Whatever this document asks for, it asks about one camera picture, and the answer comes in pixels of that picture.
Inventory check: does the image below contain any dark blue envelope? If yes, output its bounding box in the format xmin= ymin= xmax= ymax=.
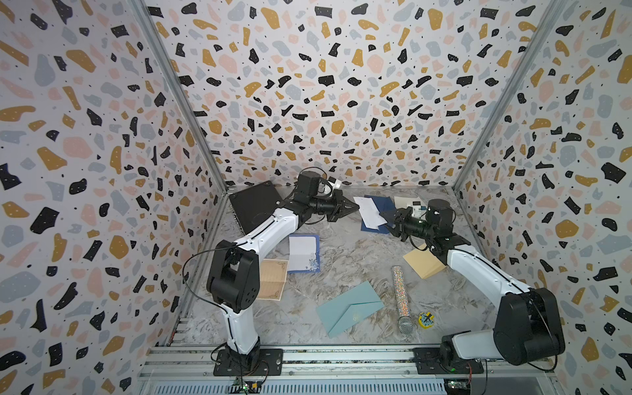
xmin=360 ymin=195 xmax=396 ymax=235

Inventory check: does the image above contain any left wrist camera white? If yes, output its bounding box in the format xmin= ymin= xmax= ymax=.
xmin=324 ymin=177 xmax=342 ymax=195

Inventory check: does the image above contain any white blue-bordered letter paper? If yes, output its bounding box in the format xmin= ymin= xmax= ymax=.
xmin=287 ymin=234 xmax=321 ymax=273

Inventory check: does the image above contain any light blue envelope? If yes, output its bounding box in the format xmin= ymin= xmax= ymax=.
xmin=316 ymin=281 xmax=384 ymax=337

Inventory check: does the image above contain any aluminium rail frame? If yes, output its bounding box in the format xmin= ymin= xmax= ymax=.
xmin=133 ymin=345 xmax=564 ymax=394

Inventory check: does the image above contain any small circuit board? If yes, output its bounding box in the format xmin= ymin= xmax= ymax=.
xmin=230 ymin=379 xmax=264 ymax=395

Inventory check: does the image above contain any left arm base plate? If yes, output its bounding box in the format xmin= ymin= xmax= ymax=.
xmin=213 ymin=347 xmax=284 ymax=377

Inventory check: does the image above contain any glitter tube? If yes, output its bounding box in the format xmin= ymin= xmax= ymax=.
xmin=392 ymin=266 xmax=414 ymax=336

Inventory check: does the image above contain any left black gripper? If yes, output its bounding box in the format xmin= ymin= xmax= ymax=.
xmin=308 ymin=191 xmax=360 ymax=223

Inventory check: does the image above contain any beige letter paper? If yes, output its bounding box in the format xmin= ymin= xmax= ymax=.
xmin=257 ymin=259 xmax=288 ymax=301

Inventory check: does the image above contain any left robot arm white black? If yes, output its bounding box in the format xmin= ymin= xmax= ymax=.
xmin=207 ymin=168 xmax=359 ymax=357

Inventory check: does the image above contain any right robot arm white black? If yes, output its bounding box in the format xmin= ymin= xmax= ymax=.
xmin=380 ymin=199 xmax=566 ymax=370

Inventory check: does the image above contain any cream white envelope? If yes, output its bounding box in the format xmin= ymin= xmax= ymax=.
xmin=393 ymin=196 xmax=426 ymax=210

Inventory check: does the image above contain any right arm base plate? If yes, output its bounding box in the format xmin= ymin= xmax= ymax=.
xmin=412 ymin=344 xmax=484 ymax=375

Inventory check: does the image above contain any black box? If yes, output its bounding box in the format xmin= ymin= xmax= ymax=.
xmin=229 ymin=181 xmax=282 ymax=234

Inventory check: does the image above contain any yellow envelope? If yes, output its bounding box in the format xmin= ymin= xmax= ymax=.
xmin=403 ymin=250 xmax=446 ymax=280

